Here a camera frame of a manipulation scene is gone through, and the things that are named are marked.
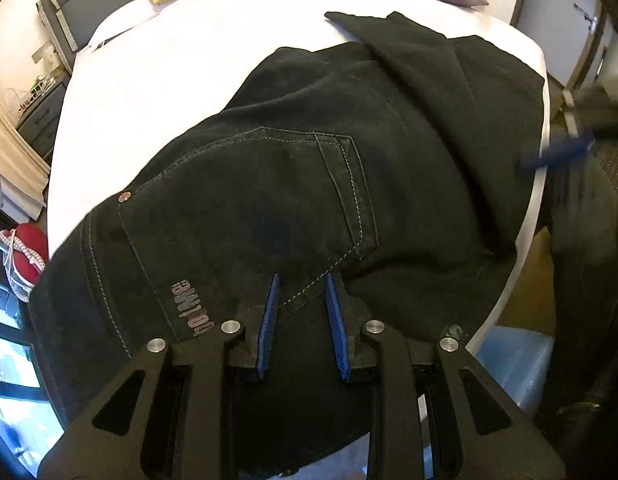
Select person's dark clothing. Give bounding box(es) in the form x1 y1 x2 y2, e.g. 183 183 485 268
536 155 618 480

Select pale blue plastic box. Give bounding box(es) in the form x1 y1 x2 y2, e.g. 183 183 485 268
470 327 559 420

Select cream curtain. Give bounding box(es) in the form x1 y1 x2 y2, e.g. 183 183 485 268
0 95 52 221

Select black pants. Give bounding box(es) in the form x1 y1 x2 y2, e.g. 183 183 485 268
28 10 547 476

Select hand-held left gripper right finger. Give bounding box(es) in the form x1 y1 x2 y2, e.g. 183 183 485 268
327 273 566 480

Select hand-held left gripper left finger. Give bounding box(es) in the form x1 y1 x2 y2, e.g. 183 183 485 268
36 273 281 480

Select red object with white cord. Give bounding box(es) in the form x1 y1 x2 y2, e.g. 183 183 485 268
0 224 50 305

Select large window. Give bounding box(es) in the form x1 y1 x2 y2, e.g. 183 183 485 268
0 210 67 466

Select white pillow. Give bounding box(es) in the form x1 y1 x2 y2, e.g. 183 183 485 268
86 0 159 55

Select grey nightstand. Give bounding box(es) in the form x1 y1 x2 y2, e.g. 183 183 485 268
16 77 72 148

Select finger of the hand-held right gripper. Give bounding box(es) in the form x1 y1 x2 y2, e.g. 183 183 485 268
516 137 597 171

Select bed with white sheet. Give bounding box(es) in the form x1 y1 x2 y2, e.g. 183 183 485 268
48 0 548 413

